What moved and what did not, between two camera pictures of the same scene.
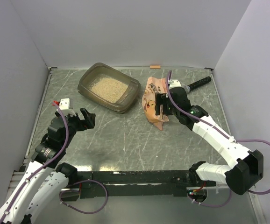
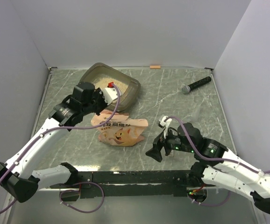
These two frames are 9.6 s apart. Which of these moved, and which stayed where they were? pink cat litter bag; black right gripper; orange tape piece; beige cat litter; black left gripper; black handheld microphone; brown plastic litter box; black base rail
Moved: black left gripper; black right gripper; pink cat litter bag
Stayed: black base rail; black handheld microphone; brown plastic litter box; beige cat litter; orange tape piece
